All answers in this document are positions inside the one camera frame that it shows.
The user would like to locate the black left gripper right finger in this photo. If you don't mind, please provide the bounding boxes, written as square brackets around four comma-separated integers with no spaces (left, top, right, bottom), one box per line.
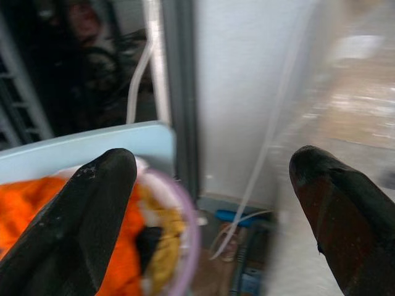
[289,146,395,296]

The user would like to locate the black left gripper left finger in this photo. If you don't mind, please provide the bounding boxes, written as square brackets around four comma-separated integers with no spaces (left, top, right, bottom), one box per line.
[0,147,138,296]

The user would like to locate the orange cloth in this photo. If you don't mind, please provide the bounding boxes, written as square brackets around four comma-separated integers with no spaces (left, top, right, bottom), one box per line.
[0,176,146,296]

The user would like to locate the light blue plastic basin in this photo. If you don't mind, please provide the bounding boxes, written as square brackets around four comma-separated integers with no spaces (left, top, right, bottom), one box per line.
[0,120,177,186]

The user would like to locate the mustard yellow cloth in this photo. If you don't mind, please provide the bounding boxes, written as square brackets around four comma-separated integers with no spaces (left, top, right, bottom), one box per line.
[137,184,186,296]

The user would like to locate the pink translucent laundry basket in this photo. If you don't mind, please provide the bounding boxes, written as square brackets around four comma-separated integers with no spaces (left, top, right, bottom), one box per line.
[135,158,201,296]

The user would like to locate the grey slatted rack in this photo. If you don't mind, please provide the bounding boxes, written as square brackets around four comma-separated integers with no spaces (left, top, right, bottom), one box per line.
[0,12,55,152]

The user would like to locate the white thin cable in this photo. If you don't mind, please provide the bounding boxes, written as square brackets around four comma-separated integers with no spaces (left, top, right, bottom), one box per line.
[209,0,318,260]

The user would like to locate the translucent white hose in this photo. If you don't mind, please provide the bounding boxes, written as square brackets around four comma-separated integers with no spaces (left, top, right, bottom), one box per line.
[126,43,154,125]

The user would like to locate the grey metal door frame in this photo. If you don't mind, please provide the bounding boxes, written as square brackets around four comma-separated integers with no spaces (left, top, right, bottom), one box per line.
[162,0,200,204]

